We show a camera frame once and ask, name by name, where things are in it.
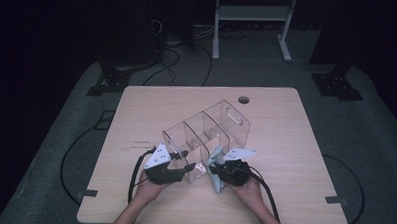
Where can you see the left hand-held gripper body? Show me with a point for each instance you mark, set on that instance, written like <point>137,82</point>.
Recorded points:
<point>162,172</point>

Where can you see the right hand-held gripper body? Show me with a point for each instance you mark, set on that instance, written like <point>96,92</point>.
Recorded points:
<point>234,171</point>

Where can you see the light blue textured cloth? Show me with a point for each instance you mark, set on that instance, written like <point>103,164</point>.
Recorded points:
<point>215,184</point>

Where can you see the clear acrylic divided organizer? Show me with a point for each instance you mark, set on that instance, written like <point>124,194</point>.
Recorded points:
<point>202,135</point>

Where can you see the person's left hand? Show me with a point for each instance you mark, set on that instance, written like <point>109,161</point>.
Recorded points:
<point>148,192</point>

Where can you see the person's right hand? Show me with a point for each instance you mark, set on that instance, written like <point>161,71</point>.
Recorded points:
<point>250,194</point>

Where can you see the grey tape strip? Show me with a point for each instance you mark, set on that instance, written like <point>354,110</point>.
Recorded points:
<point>88,193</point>
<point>336,200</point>

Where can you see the black stand base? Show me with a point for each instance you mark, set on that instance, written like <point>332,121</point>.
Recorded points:
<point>336,85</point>
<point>112,79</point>

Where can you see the white metal stand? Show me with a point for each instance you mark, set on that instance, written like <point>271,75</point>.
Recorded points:
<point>251,13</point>

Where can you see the square floor outlet frame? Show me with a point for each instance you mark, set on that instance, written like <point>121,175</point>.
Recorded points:
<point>104,120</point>

